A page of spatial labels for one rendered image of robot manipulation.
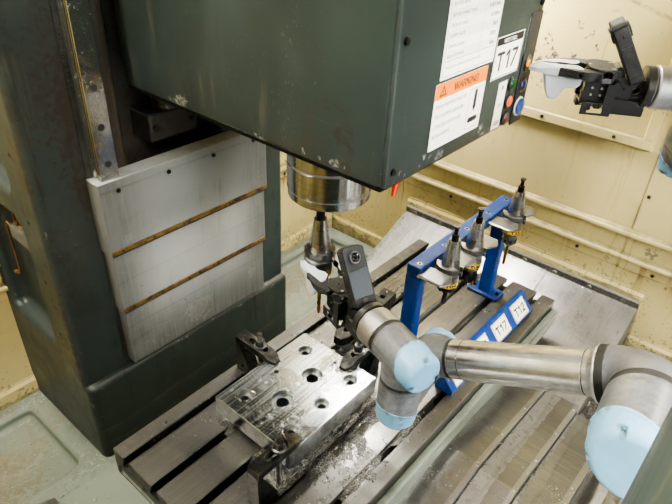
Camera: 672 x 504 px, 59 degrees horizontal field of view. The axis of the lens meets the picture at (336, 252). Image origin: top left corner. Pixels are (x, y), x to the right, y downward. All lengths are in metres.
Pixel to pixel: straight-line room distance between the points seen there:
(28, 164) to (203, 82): 0.40
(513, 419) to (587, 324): 0.48
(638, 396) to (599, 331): 1.14
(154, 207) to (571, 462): 1.22
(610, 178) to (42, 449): 1.82
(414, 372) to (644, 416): 0.33
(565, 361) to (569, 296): 1.07
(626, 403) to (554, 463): 0.83
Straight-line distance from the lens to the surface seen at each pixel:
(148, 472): 1.39
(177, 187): 1.44
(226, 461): 1.38
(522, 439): 1.71
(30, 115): 1.27
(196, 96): 1.12
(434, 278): 1.36
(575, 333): 2.03
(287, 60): 0.92
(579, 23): 1.89
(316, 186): 1.03
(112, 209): 1.36
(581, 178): 1.99
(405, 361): 0.98
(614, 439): 0.87
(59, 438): 1.90
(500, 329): 1.70
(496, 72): 1.07
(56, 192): 1.33
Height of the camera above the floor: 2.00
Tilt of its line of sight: 34 degrees down
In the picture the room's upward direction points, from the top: 3 degrees clockwise
